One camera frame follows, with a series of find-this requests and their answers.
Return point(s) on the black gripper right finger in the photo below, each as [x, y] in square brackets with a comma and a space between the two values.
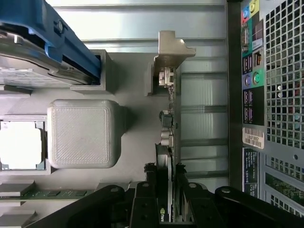
[197, 209]

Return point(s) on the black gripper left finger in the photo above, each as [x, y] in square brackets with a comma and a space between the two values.
[142, 206]

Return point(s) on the black printed service label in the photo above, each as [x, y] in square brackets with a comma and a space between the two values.
[250, 171]

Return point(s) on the green RAM stick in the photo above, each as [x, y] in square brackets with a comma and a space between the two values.
[54, 192]

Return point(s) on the white barcode sticker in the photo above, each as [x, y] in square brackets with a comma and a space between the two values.
[253, 137]

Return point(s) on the grey printed parts rack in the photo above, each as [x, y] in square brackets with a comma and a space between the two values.
[80, 135]

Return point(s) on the silver CPU chip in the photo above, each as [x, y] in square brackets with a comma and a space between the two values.
[20, 145]

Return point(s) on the computer case rear panel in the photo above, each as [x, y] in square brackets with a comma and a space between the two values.
[282, 95]

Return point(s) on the hard disk in blue caddy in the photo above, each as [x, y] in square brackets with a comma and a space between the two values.
[31, 40]

